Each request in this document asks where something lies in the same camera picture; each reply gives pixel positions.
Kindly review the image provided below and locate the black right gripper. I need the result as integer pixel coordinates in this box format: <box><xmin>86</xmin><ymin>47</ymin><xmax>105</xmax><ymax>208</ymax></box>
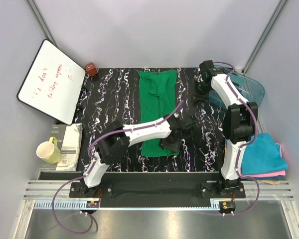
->
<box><xmin>191</xmin><ymin>80</ymin><xmax>212</xmax><ymax>106</ymax></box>

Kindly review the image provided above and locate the green t-shirt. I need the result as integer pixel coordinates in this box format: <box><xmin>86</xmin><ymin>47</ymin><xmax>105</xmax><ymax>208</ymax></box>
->
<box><xmin>138</xmin><ymin>70</ymin><xmax>179</xmax><ymax>157</ymax></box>

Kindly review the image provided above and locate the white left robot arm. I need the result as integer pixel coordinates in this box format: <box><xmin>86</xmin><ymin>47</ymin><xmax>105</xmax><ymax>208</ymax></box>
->
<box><xmin>80</xmin><ymin>115</ymin><xmax>195</xmax><ymax>197</ymax></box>

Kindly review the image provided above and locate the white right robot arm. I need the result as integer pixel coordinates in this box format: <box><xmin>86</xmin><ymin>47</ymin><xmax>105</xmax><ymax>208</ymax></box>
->
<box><xmin>193</xmin><ymin>60</ymin><xmax>259</xmax><ymax>198</ymax></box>

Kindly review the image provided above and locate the clear blue plastic bin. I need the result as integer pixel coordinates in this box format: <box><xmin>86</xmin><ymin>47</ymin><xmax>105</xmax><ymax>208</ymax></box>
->
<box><xmin>209</xmin><ymin>71</ymin><xmax>265</xmax><ymax>110</ymax></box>

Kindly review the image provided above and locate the folded blue t-shirt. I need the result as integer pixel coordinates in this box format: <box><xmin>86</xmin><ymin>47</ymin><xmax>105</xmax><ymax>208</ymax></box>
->
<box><xmin>241</xmin><ymin>133</ymin><xmax>288</xmax><ymax>176</ymax></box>

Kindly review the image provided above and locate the folded tan t-shirt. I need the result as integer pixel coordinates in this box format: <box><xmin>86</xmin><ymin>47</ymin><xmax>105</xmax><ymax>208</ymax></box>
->
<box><xmin>262</xmin><ymin>180</ymin><xmax>280</xmax><ymax>185</ymax></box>

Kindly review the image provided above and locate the small red-brown box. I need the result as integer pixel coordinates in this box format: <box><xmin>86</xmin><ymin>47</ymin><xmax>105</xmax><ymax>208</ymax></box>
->
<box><xmin>85</xmin><ymin>62</ymin><xmax>98</xmax><ymax>77</ymax></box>

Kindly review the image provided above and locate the folded pink t-shirt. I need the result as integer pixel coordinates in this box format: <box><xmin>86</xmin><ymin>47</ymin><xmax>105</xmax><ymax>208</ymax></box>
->
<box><xmin>245</xmin><ymin>143</ymin><xmax>286</xmax><ymax>178</ymax></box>

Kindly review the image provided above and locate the spiral bound manual booklet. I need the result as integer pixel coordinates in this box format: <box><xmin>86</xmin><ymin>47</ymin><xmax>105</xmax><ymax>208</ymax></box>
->
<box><xmin>40</xmin><ymin>123</ymin><xmax>83</xmax><ymax>172</ymax></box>

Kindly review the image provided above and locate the yellow-green mug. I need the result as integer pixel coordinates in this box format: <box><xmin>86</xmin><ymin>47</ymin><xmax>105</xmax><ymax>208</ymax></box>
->
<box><xmin>36</xmin><ymin>137</ymin><xmax>62</xmax><ymax>164</ymax></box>

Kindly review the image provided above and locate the white whiteboard with red writing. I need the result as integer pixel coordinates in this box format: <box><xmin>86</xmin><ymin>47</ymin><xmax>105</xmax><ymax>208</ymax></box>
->
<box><xmin>16</xmin><ymin>39</ymin><xmax>86</xmax><ymax>125</ymax></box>

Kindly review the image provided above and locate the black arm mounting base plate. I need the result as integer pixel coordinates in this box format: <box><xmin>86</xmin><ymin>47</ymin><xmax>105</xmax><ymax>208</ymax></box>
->
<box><xmin>69</xmin><ymin>172</ymin><xmax>246</xmax><ymax>209</ymax></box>

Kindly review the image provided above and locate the aluminium frame rail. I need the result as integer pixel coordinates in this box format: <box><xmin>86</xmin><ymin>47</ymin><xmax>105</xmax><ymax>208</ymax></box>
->
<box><xmin>24</xmin><ymin>180</ymin><xmax>293</xmax><ymax>200</ymax></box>

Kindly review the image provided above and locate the white slotted cable duct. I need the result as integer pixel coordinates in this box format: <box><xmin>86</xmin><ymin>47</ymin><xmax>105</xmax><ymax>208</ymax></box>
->
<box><xmin>34</xmin><ymin>200</ymin><xmax>100</xmax><ymax>210</ymax></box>

